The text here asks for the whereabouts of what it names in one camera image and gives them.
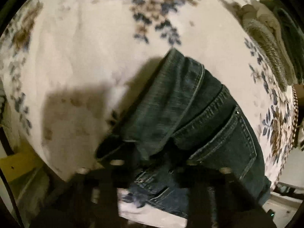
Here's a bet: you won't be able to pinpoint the black cable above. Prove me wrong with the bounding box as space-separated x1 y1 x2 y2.
0 168 24 228

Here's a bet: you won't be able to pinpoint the dark green folded clothes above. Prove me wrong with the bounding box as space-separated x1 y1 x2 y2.
260 0 303 84

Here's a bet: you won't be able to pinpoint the dark blue denim jeans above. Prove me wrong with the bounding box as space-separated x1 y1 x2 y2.
96 49 271 218

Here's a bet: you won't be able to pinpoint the yellow wooden bed frame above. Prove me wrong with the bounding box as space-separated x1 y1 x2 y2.
0 152 43 182

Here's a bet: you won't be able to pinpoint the grey folded towel stack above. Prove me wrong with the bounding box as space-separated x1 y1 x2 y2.
240 0 296 92

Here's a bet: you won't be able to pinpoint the white floral bed blanket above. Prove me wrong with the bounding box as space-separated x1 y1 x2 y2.
1 0 297 227

